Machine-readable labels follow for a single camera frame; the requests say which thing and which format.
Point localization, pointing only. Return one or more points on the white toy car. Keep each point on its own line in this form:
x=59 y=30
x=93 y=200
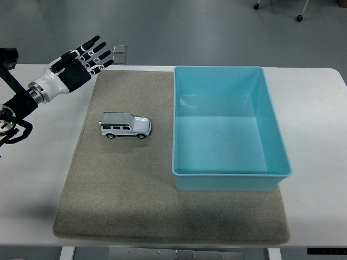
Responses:
x=125 y=126

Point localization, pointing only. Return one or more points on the black table control panel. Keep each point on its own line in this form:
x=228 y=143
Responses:
x=326 y=251

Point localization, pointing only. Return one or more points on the white table leg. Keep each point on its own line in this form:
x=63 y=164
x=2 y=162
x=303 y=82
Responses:
x=274 y=254
x=66 y=253

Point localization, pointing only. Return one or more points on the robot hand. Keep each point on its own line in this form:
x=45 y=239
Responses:
x=73 y=74

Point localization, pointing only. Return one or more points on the grey felt mat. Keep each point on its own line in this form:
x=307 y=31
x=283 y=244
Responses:
x=151 y=187

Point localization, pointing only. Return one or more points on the grey metal plate with screws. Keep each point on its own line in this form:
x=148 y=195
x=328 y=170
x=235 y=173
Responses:
x=176 y=254

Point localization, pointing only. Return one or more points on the black caster wheel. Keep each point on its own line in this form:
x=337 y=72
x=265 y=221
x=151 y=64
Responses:
x=299 y=18
x=256 y=6

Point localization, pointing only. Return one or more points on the blue plastic box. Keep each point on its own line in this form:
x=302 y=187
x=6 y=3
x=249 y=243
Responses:
x=227 y=130

